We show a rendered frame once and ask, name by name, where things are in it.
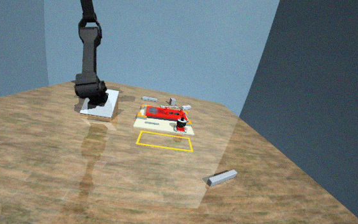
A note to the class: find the black wheel with grey hub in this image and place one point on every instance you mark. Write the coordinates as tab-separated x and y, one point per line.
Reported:
181	123

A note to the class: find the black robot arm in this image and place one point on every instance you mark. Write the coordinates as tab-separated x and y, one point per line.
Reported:
87	83

